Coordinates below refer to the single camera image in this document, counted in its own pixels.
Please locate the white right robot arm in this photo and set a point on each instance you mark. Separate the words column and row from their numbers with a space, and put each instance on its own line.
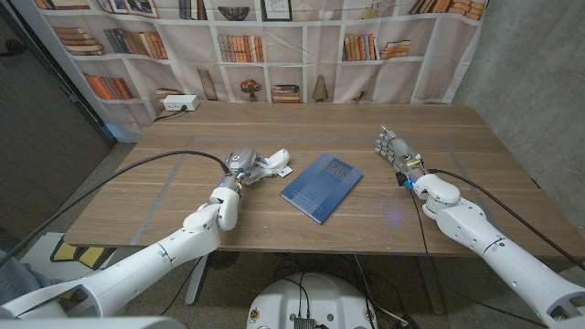
column 507, row 262

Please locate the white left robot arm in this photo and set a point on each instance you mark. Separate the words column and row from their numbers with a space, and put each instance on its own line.
column 155, row 260

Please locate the dark table leg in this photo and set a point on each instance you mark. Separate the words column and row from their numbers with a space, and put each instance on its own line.
column 432, row 283

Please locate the printed bookshelf backdrop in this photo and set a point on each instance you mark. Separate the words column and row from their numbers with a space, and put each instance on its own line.
column 283, row 73

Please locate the white table leg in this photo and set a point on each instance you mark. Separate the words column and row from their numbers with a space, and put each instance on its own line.
column 197, row 279

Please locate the white power strip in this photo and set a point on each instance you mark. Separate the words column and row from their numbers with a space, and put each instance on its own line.
column 180, row 102

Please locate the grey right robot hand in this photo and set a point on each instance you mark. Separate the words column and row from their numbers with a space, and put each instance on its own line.
column 402, row 151

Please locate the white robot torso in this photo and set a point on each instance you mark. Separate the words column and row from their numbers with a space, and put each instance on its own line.
column 315, row 299

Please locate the yellow and black floor marker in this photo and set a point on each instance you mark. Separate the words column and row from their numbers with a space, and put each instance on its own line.
column 87, row 256

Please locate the blue hardcover book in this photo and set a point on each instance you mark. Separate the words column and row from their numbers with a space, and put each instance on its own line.
column 322, row 187

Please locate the white cloth with label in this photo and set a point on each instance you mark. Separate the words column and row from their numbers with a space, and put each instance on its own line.
column 278, row 161

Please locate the dark perforated panel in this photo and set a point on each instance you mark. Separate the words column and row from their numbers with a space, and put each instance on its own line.
column 41, row 137

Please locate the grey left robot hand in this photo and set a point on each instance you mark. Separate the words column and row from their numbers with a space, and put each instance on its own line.
column 242, row 162

